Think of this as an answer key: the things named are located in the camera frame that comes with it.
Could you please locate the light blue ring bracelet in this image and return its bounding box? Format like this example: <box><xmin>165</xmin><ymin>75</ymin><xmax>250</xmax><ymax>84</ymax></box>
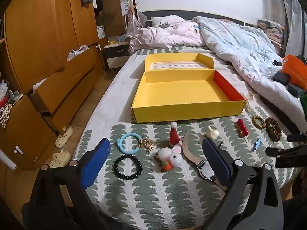
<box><xmin>116</xmin><ymin>132</ymin><xmax>144</xmax><ymax>155</ymax></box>

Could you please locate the wooden wardrobe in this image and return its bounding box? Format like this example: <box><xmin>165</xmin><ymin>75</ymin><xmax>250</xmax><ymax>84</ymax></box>
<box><xmin>1</xmin><ymin>0</ymin><xmax>107</xmax><ymax>170</ymax></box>

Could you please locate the olive spiral hair tie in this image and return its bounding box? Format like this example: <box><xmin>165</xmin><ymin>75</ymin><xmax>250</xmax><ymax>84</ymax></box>
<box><xmin>251</xmin><ymin>115</ymin><xmax>267</xmax><ymax>130</ymax></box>

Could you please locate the patterned pillow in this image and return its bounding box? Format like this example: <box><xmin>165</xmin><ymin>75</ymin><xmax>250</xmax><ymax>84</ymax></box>
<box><xmin>257</xmin><ymin>19</ymin><xmax>285</xmax><ymax>45</ymax></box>

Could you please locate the white garlic shaped hair clip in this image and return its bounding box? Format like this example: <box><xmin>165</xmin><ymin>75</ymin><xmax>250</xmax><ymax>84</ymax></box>
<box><xmin>206</xmin><ymin>126</ymin><xmax>219</xmax><ymax>140</ymax></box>

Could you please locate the cream slipper far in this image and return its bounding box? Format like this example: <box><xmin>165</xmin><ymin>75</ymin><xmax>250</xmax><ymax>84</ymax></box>
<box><xmin>55</xmin><ymin>126</ymin><xmax>73</xmax><ymax>149</ymax></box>

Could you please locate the red candied berry hair stick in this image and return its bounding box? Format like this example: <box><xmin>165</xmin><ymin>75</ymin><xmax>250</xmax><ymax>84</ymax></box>
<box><xmin>236</xmin><ymin>118</ymin><xmax>249</xmax><ymax>142</ymax></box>

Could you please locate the cream slipper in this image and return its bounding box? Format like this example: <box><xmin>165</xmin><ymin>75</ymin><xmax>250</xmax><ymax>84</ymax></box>
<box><xmin>49</xmin><ymin>149</ymin><xmax>71</xmax><ymax>168</ymax></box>
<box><xmin>55</xmin><ymin>126</ymin><xmax>73</xmax><ymax>149</ymax></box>

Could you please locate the black box on bed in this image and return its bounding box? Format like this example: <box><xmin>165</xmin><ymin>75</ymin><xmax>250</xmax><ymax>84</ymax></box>
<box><xmin>273</xmin><ymin>71</ymin><xmax>290</xmax><ymax>86</ymax></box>

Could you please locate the white bunny pompom hair clip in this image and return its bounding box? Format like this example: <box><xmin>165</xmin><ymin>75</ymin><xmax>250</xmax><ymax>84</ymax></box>
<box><xmin>154</xmin><ymin>144</ymin><xmax>183</xmax><ymax>172</ymax></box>

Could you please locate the cream slipper near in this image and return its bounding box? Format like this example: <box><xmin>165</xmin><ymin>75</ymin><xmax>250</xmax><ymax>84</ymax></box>
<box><xmin>49</xmin><ymin>149</ymin><xmax>71</xmax><ymax>168</ymax></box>

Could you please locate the blue plastic hair clip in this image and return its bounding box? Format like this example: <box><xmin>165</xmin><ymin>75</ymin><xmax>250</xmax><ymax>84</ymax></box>
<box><xmin>252</xmin><ymin>138</ymin><xmax>262</xmax><ymax>152</ymax></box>

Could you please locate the grey strap wristwatch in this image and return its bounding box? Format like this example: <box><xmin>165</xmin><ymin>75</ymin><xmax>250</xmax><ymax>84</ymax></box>
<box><xmin>182</xmin><ymin>130</ymin><xmax>227</xmax><ymax>191</ymax></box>

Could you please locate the brown rudraksha bead bracelet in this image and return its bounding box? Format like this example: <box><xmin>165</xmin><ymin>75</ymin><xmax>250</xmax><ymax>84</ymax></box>
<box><xmin>265</xmin><ymin>116</ymin><xmax>283</xmax><ymax>142</ymax></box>

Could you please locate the dark headboard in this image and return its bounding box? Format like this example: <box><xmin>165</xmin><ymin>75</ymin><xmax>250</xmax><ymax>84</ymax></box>
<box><xmin>143</xmin><ymin>10</ymin><xmax>257</xmax><ymax>28</ymax></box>

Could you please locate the yellow cardboard box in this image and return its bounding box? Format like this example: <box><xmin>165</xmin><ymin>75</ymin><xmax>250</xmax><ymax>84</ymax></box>
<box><xmin>131</xmin><ymin>53</ymin><xmax>245</xmax><ymax>123</ymax></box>

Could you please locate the bedside nightstand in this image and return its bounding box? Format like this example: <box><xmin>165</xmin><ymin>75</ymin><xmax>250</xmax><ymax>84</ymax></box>
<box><xmin>104</xmin><ymin>42</ymin><xmax>130</xmax><ymax>69</ymax></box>

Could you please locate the hanging plastic bag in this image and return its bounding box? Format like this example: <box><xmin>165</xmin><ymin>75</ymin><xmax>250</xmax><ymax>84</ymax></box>
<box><xmin>125</xmin><ymin>12</ymin><xmax>147</xmax><ymax>38</ymax></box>

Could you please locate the pink crumpled blanket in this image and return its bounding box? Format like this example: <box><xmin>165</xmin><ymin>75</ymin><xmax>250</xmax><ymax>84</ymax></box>
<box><xmin>129</xmin><ymin>15</ymin><xmax>205</xmax><ymax>54</ymax></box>

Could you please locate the white floral duvet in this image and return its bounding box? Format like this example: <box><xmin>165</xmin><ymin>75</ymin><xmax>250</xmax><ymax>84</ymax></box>
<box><xmin>193</xmin><ymin>16</ymin><xmax>306</xmax><ymax>132</ymax></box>

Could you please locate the white plastic bag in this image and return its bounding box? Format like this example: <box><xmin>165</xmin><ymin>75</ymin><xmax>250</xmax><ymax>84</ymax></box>
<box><xmin>67</xmin><ymin>45</ymin><xmax>89</xmax><ymax>62</ymax></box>

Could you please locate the clear pearl hair claw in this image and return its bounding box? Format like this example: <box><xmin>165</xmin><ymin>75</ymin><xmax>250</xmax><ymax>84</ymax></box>
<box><xmin>240</xmin><ymin>91</ymin><xmax>253</xmax><ymax>113</ymax></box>

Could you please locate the orange plastic bin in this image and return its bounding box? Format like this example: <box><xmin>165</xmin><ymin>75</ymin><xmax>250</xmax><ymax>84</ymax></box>
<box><xmin>282</xmin><ymin>54</ymin><xmax>307</xmax><ymax>90</ymax></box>

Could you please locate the black bead bracelet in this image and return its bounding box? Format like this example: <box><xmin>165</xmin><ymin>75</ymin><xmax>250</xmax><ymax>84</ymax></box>
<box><xmin>112</xmin><ymin>154</ymin><xmax>144</xmax><ymax>181</ymax></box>

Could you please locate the gold chain brooch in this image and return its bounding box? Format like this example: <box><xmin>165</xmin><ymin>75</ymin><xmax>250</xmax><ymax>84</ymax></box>
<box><xmin>138</xmin><ymin>138</ymin><xmax>154</xmax><ymax>152</ymax></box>

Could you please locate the red santa hat hair clip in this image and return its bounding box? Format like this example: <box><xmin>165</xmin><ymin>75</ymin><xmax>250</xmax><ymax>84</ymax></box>
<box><xmin>169</xmin><ymin>122</ymin><xmax>180</xmax><ymax>147</ymax></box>

